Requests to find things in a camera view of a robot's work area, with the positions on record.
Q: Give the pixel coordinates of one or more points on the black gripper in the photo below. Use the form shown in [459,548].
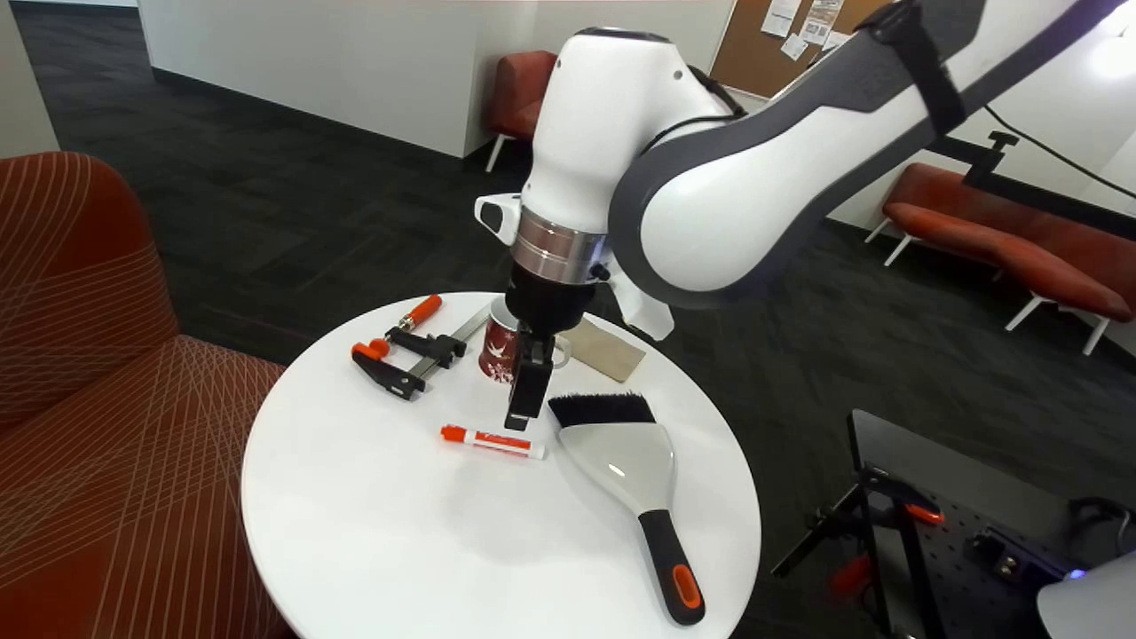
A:
[547,302]

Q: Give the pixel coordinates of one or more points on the orange and white marker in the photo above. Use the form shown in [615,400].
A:
[492,443]

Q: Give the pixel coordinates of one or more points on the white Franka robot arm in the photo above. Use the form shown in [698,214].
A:
[733,178]

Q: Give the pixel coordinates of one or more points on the red and white mug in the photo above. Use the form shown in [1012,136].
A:
[498,350]

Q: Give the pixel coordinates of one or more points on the brown cardboard piece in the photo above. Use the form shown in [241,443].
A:
[609,354]

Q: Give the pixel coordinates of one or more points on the large orange black bar clamp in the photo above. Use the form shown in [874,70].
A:
[428,340]

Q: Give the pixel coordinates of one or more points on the small orange black clamp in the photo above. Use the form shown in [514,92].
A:
[384,368]

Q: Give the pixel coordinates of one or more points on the round white table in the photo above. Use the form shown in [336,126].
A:
[391,533]

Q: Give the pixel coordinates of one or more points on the red chair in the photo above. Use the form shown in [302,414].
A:
[520,102]

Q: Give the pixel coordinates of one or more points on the brown cork board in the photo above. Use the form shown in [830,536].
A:
[751,55]

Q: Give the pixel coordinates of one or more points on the orange fabric sofa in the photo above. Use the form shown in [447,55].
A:
[93,414]

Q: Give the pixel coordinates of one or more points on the white paper sheet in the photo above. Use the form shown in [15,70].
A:
[827,11]
[782,14]

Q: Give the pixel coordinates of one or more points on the black perforated robot table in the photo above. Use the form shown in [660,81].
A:
[1005,498]

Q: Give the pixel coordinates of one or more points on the orange bench with white legs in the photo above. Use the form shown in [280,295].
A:
[1018,244]

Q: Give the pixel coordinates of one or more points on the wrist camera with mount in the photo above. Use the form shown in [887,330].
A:
[641,309]

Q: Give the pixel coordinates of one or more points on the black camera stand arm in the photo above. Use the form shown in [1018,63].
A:
[979,154]

